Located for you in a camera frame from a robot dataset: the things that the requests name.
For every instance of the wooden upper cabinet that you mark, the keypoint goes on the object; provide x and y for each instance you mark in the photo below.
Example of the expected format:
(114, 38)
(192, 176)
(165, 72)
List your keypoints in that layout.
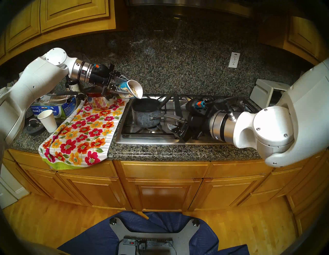
(74, 10)
(300, 36)

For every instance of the white panelled door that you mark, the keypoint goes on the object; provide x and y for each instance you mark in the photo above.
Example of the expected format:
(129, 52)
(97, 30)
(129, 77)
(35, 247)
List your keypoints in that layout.
(7, 195)

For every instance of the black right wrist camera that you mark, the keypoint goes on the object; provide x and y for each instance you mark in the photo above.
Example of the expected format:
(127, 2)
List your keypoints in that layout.
(196, 103)

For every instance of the blue foil roll box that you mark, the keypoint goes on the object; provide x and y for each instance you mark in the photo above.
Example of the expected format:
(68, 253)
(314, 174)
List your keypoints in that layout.
(61, 109)

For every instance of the blue oatmeal paper cup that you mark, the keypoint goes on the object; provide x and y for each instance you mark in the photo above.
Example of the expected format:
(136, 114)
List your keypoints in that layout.
(128, 88)

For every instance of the steel pot red inside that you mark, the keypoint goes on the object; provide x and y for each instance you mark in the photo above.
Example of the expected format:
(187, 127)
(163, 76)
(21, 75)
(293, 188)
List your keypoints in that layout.
(99, 102)

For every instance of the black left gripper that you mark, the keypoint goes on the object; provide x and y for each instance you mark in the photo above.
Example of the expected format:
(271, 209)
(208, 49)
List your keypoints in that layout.
(106, 81)

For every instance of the dark speckled saucepan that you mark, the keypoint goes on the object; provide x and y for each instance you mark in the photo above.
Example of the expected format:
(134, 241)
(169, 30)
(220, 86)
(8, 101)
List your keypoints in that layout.
(144, 115)

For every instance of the stainless steel gas cooktop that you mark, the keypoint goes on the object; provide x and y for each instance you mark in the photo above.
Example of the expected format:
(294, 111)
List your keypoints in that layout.
(144, 138)

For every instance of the plain white paper cup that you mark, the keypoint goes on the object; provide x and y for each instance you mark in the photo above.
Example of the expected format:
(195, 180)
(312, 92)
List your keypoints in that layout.
(48, 122)

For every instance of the dark blue cloth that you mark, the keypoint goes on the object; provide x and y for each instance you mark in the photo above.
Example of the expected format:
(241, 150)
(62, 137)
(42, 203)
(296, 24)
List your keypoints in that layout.
(95, 239)

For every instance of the white countertop appliance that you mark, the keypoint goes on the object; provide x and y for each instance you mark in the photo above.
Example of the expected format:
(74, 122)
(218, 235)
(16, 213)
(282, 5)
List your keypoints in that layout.
(261, 93)

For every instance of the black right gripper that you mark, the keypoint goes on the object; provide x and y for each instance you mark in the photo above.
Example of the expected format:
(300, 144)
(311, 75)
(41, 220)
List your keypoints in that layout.
(200, 123)

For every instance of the grey power strip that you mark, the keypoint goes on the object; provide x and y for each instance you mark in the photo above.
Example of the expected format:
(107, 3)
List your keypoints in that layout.
(154, 242)

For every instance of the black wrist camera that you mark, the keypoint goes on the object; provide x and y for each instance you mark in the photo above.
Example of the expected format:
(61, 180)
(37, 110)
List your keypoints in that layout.
(99, 69)
(196, 103)

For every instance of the white wall power outlet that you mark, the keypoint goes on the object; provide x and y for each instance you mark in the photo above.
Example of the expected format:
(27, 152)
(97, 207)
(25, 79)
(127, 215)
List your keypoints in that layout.
(234, 60)

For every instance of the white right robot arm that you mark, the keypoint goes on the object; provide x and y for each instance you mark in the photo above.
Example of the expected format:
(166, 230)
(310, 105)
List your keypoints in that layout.
(272, 128)

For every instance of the dark bottle white label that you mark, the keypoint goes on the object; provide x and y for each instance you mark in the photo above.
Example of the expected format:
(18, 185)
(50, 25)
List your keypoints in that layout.
(73, 85)

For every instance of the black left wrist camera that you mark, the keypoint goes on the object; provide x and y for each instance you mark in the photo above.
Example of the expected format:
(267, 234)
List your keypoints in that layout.
(99, 69)

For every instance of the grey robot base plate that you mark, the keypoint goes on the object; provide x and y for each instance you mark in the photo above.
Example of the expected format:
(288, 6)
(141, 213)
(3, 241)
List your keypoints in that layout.
(120, 231)

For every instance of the floral kitchen towel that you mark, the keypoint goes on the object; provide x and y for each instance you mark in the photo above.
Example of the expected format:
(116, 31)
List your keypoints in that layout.
(84, 144)

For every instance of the steel range hood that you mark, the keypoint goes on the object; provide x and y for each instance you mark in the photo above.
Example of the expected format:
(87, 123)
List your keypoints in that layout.
(180, 3)

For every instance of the wooden base cabinets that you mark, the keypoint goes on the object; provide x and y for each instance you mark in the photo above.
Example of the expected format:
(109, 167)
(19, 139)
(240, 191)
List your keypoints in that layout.
(162, 195)

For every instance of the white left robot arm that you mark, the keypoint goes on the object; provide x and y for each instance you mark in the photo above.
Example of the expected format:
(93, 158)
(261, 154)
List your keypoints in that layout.
(33, 79)

